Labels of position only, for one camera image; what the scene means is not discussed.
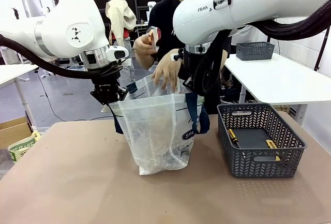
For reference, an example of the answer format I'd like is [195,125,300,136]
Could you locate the person's left hand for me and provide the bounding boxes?
[151,52,182,92]

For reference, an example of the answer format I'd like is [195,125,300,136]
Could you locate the green white printed sack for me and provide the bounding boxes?
[8,131,42,162]

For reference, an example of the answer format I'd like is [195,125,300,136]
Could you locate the yellow black small tool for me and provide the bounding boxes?
[265,139,281,162]

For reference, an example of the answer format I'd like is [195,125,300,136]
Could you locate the small red white packet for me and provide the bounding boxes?
[148,26,162,53]

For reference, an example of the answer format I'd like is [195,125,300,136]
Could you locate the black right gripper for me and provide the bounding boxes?
[180,52,208,91]

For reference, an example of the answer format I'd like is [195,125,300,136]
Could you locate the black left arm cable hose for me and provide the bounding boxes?
[0,33,125,80]

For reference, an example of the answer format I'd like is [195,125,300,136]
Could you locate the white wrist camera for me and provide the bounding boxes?
[170,48,185,63]
[105,45,130,61]

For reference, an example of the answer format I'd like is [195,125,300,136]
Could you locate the yellow black utility knife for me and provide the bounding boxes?
[227,128,240,145]

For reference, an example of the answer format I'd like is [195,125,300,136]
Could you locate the grey plastic woven basket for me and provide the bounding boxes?
[235,41,276,62]
[217,102,308,179]

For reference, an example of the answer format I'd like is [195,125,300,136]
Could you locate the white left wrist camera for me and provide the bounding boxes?
[105,45,130,61]

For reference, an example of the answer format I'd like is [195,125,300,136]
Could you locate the white side table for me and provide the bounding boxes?
[223,52,331,132]

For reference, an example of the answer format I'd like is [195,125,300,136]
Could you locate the white height-adjustable desk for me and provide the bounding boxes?
[0,63,40,132]

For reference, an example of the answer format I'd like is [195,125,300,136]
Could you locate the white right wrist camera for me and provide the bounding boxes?
[170,48,185,63]

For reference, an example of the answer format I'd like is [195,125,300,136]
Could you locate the brown cardboard box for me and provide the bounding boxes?
[0,116,34,150]

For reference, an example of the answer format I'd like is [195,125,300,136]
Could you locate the mannequin with cream jacket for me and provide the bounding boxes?
[101,0,138,80]

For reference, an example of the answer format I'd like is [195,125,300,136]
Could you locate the translucent shopping bag navy handles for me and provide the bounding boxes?
[108,74,210,176]

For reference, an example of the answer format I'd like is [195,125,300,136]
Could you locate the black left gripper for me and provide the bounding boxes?
[90,78,128,106]

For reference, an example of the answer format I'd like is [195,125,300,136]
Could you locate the person in black shirt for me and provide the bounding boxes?
[146,0,231,115]

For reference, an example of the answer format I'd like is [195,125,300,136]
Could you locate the person's right hand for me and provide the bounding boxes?
[133,33,159,54]

